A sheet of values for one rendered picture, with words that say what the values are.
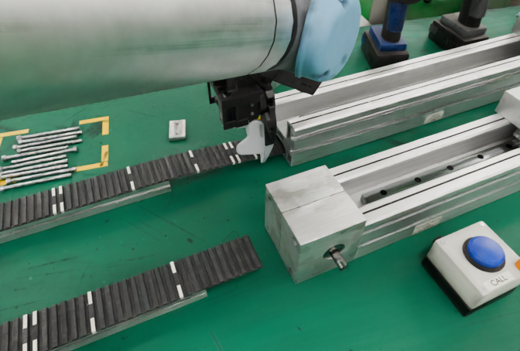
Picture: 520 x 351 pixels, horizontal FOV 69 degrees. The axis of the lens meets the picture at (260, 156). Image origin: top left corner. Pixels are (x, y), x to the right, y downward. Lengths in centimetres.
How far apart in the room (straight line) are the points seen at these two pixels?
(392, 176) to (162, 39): 46
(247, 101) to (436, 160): 30
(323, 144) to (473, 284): 30
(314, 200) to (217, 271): 15
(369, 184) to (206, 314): 28
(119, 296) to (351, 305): 28
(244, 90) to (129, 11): 37
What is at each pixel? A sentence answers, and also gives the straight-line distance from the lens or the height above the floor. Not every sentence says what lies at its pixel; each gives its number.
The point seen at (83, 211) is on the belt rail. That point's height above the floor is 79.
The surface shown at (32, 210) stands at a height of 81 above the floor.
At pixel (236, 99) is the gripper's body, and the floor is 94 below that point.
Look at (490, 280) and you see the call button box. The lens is 53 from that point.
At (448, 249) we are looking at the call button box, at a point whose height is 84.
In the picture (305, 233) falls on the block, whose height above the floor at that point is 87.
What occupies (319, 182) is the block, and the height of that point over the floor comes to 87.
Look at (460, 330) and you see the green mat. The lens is 55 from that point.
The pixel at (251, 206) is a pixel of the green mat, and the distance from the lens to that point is 59.
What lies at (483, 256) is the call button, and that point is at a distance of 53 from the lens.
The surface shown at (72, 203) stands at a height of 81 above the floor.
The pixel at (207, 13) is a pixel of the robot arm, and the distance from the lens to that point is 21.
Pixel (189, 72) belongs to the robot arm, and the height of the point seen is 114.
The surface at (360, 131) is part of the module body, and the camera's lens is 69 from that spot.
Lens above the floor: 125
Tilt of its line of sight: 45 degrees down
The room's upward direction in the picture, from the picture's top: straight up
